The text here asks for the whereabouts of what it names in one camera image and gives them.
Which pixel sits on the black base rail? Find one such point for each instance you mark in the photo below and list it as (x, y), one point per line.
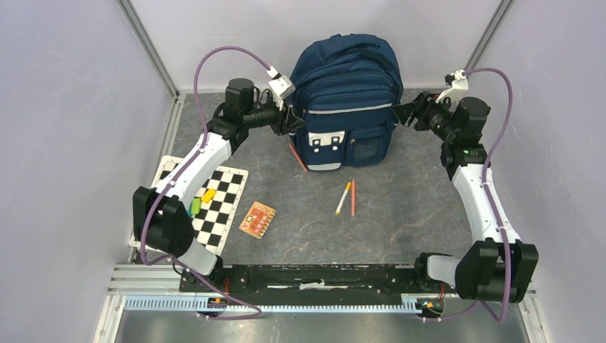
(324, 284)

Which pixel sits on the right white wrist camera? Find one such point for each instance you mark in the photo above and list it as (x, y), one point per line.
(458, 86)

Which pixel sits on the orange card pack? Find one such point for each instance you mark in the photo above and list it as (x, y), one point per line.
(257, 220)

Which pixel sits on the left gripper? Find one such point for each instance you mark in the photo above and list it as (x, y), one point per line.
(289, 122)

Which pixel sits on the colourful blocks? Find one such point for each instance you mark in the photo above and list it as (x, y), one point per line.
(203, 197)

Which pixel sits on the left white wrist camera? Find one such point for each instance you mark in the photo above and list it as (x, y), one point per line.
(280, 86)

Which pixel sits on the checkerboard calibration board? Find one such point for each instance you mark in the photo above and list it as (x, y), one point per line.
(213, 223)

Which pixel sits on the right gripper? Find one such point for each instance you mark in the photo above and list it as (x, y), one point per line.
(424, 105)

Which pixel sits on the aluminium frame rail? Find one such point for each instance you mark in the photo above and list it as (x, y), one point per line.
(166, 287)

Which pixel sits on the navy blue backpack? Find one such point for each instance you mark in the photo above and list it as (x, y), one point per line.
(346, 88)

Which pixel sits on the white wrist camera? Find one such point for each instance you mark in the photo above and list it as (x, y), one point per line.
(280, 86)
(458, 86)

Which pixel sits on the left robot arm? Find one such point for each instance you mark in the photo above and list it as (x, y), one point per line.
(160, 213)

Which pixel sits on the orange pencil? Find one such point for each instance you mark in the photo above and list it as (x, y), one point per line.
(353, 198)
(298, 157)

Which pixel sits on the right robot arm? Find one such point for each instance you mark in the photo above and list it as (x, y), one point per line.
(498, 267)

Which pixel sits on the yellow white marker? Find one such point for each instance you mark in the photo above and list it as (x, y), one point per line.
(342, 198)

